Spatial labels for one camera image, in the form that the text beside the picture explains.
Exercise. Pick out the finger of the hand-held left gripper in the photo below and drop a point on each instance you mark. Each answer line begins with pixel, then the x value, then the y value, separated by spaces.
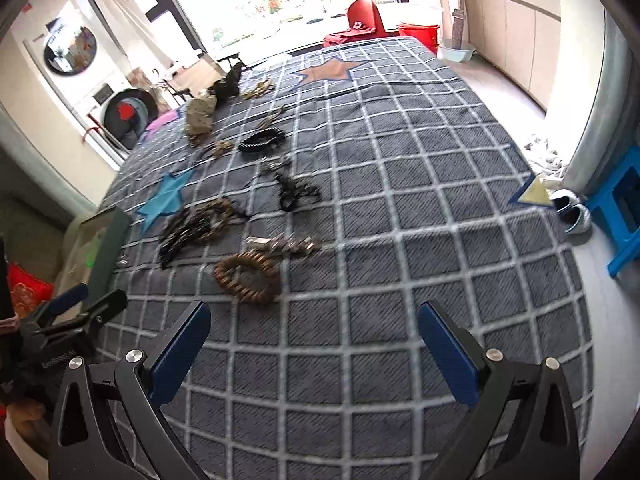
pixel 107 305
pixel 70 296

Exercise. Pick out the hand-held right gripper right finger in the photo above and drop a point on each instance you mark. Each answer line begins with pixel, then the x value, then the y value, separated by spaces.
pixel 447 350

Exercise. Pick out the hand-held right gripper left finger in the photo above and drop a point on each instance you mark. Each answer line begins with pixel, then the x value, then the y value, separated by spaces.
pixel 182 350

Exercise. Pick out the grey shallow box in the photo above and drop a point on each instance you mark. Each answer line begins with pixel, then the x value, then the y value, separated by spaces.
pixel 107 255

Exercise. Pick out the silver star hair clip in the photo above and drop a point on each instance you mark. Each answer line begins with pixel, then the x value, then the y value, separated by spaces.
pixel 290 246

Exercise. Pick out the black hair clip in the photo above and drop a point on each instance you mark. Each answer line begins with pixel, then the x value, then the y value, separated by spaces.
pixel 290 195

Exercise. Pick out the person's left hand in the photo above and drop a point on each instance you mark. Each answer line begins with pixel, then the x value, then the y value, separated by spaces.
pixel 27 417

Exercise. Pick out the beige sofa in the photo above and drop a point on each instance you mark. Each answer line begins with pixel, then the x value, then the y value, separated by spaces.
pixel 65 260

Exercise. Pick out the red embroidered cushion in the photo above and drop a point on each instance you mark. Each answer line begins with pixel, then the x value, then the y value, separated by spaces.
pixel 27 290

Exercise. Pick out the small silver earrings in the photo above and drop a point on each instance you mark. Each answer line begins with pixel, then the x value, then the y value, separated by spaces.
pixel 121 261

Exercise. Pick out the grey plaid star blanket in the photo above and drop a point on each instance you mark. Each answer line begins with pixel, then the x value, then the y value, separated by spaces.
pixel 400 210

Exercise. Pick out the silver shoe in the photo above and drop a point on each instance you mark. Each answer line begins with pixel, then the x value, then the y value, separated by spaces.
pixel 577 220
pixel 567 199

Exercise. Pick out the white washing machine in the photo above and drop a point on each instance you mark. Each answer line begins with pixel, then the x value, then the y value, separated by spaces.
pixel 125 115

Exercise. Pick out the small gold ornament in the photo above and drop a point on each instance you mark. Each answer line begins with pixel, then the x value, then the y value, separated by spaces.
pixel 221 149
pixel 272 118

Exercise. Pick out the black ridged bangle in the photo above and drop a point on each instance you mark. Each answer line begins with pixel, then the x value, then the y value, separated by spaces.
pixel 250 146

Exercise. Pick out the blue plastic stool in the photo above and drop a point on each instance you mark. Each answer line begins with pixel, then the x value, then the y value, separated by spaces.
pixel 602 200

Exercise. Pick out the beige crumpled pouch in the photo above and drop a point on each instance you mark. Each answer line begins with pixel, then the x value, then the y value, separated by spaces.
pixel 202 110

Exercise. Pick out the beige folding chair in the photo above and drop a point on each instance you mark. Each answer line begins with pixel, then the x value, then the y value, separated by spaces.
pixel 192 76

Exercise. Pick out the white dryer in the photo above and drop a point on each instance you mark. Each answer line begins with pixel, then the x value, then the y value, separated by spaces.
pixel 70 50

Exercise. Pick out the black figurine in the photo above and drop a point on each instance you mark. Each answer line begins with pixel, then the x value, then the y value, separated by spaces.
pixel 230 82

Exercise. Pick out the white curtain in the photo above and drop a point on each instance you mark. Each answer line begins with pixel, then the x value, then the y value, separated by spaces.
pixel 125 5

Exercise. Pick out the light blue basin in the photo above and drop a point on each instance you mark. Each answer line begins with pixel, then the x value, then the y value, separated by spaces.
pixel 455 53

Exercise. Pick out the red bucket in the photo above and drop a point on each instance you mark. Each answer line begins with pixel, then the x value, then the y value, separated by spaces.
pixel 420 36

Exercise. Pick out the red plastic chair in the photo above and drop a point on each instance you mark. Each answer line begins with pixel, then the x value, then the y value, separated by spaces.
pixel 365 15

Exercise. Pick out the beige wall cabinet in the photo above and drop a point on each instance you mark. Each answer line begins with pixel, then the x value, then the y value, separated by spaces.
pixel 520 25

